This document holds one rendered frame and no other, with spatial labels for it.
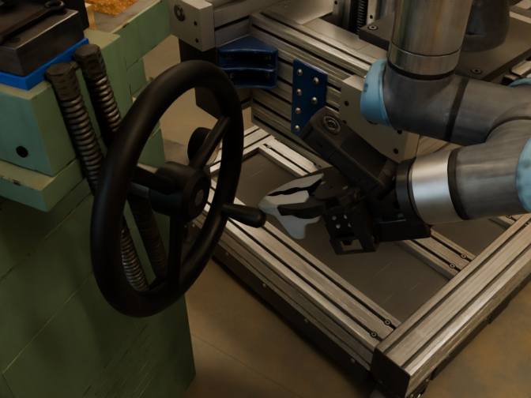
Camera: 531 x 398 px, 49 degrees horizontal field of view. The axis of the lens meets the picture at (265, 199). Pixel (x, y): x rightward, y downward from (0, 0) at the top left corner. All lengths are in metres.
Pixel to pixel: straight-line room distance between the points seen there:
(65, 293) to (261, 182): 0.86
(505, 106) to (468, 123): 0.04
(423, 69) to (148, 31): 0.40
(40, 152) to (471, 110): 0.44
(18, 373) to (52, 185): 0.32
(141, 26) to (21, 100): 0.32
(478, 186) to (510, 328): 1.08
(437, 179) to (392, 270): 0.81
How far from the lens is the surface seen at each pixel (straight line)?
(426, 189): 0.60
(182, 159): 1.01
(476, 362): 1.55
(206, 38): 1.20
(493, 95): 0.67
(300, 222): 0.70
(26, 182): 0.61
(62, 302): 0.86
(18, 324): 0.81
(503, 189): 0.58
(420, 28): 0.63
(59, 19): 0.60
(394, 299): 1.34
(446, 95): 0.67
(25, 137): 0.59
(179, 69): 0.58
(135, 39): 0.84
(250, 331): 1.52
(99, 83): 0.60
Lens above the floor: 1.23
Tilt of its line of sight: 41 degrees down
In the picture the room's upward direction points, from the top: straight up
